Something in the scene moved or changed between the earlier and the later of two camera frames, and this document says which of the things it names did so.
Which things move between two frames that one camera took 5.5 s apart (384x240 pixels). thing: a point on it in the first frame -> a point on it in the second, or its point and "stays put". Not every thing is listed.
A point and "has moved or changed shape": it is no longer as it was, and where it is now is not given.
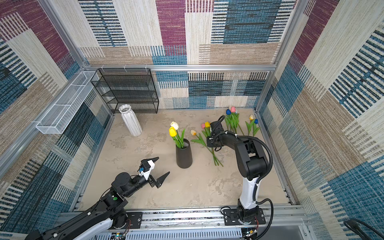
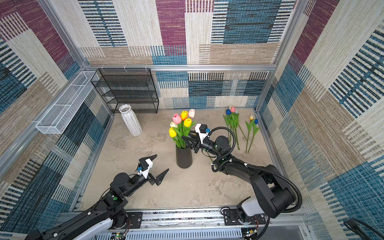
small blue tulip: (255, 130) stays put
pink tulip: (203, 126) -> (177, 118)
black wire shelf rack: (133, 87) stays put
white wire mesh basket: (62, 115) stays put
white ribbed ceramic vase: (131, 119) stays put
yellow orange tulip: (208, 132) -> (184, 115)
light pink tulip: (201, 140) has moved or changed shape
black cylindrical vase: (184, 155) stays put
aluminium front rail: (284, 225) stays put
